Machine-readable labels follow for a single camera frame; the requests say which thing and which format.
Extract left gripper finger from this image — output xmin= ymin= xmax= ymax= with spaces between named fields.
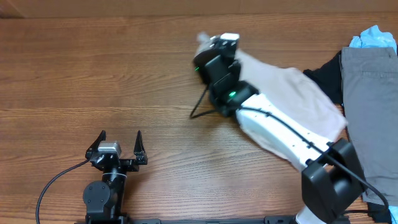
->
xmin=85 ymin=130 xmax=106 ymax=158
xmin=134 ymin=131 xmax=146 ymax=157

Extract beige shorts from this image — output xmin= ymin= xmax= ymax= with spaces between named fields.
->
xmin=195 ymin=32 xmax=347 ymax=170

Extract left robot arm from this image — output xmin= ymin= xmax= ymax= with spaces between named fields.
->
xmin=83 ymin=131 xmax=148 ymax=224

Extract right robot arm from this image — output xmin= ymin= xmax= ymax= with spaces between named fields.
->
xmin=193 ymin=33 xmax=366 ymax=223

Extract black garment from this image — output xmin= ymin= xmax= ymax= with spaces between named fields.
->
xmin=303 ymin=51 xmax=343 ymax=105

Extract grey shorts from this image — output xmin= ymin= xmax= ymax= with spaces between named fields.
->
xmin=341 ymin=47 xmax=397 ymax=206

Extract light blue garment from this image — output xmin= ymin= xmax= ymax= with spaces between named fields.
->
xmin=349 ymin=25 xmax=397 ymax=52

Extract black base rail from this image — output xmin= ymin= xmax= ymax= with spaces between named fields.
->
xmin=76 ymin=215 xmax=297 ymax=224

